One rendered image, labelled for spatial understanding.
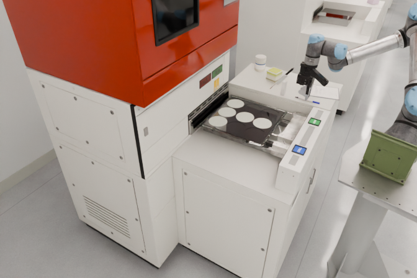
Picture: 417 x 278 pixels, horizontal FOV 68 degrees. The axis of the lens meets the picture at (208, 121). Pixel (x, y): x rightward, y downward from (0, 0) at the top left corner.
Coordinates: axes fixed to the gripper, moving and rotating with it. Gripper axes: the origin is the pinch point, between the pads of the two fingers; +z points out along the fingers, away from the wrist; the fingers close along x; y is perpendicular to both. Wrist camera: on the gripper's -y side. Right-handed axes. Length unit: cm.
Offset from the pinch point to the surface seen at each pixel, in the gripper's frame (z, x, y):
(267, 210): 28, 63, -5
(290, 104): 5.1, 3.2, 8.3
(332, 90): 0.5, -18.7, -9.7
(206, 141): 18, 45, 39
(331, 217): 98, -19, -31
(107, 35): -47, 87, 56
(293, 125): 11.0, 14.6, 1.5
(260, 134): 10.0, 34.5, 13.1
